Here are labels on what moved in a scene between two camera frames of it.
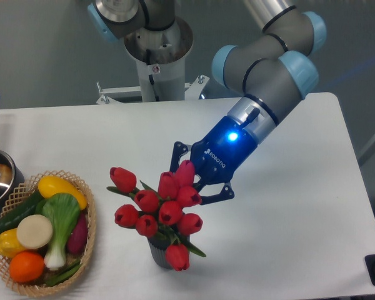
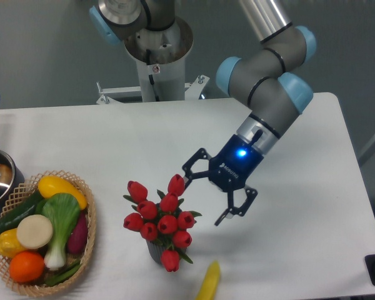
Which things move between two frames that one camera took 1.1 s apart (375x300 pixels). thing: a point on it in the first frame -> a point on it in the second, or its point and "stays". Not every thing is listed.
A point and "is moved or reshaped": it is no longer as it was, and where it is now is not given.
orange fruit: [26, 267] stays
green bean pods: [62, 277] stays
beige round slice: [34, 231] stays
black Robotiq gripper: [217, 159] -> [229, 169]
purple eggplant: [77, 238] stays
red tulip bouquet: [161, 213] is moved or reshaped
